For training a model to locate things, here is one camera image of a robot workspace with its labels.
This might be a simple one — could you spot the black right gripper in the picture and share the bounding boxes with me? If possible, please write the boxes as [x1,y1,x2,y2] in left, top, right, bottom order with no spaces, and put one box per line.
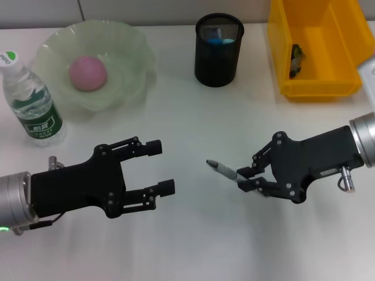
[236,125,363,205]

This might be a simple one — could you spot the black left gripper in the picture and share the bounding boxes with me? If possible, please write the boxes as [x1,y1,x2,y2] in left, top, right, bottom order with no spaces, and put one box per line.
[30,136,176,220]

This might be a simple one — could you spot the silver white pen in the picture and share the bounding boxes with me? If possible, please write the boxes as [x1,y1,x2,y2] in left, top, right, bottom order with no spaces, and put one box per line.
[206,159,248,184]

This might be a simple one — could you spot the pink peach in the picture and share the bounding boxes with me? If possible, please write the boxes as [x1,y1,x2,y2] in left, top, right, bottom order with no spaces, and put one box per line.
[69,56,108,92]

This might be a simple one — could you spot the green plastic wrapper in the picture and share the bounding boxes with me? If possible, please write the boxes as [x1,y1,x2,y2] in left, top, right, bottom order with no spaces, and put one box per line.
[288,43,308,79]

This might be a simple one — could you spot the clear bottle green label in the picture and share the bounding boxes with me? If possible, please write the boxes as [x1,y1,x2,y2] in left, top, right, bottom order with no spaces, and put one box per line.
[0,50,67,148]

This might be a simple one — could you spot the blue scissors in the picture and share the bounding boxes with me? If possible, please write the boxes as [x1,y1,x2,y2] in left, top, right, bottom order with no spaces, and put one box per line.
[206,28,235,47]

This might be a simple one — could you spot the green glass fruit plate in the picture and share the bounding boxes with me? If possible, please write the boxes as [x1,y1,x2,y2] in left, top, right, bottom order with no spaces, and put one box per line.
[30,19,158,114]

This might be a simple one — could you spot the black mesh cup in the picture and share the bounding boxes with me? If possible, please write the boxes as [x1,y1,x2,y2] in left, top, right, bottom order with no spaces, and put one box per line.
[194,13,246,88]

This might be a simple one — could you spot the yellow plastic bin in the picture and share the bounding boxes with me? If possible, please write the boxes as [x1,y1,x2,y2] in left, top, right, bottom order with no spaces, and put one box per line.
[267,0,371,102]

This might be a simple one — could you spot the left gripper cable with plug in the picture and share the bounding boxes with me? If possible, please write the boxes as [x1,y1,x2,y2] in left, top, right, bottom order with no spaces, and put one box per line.
[11,156,64,237]

